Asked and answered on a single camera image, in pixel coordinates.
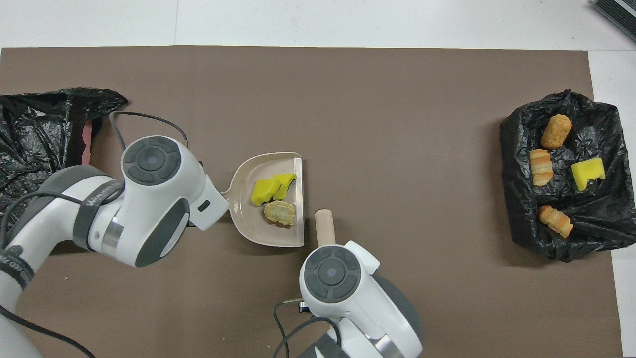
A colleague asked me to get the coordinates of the small yellow sponge piece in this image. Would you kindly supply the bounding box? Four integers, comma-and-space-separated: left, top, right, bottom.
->
251, 178, 282, 207
272, 173, 298, 200

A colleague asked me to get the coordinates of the beige brush with black bristles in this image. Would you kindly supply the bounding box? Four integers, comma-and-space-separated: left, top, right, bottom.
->
315, 209, 336, 247

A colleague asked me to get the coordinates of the pale round pastry piece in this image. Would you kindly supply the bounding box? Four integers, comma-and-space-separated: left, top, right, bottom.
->
263, 200, 297, 228

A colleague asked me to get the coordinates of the beige plastic dustpan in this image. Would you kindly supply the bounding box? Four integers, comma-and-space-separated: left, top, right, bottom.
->
221, 152, 305, 248

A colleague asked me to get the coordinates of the tan bread chunk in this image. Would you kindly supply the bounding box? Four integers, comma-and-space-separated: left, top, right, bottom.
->
530, 149, 554, 186

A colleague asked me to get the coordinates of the brown bread roll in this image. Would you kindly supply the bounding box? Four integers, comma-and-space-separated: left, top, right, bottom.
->
541, 114, 573, 150

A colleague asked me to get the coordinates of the yellow sponge with green backing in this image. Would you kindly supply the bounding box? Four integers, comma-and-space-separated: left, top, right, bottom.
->
570, 157, 606, 192

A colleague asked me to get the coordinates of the black bag lined bin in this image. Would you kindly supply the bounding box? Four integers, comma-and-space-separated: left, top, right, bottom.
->
500, 89, 636, 263

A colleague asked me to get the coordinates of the pink plastic bin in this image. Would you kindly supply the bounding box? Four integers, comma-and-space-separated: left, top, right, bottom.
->
82, 122, 93, 165

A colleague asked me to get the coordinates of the black trash bag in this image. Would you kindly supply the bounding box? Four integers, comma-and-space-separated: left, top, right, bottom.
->
0, 88, 129, 219

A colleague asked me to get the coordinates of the brown table mat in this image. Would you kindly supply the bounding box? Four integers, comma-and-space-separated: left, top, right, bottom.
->
0, 46, 623, 358

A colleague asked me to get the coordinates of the striped orange croissant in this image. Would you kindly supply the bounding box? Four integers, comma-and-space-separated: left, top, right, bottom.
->
539, 205, 574, 238

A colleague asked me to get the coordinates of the dark ribbed object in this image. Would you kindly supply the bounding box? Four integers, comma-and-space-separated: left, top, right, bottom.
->
591, 0, 636, 43

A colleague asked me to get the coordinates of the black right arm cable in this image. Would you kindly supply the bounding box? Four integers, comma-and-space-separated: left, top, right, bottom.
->
272, 298, 343, 358

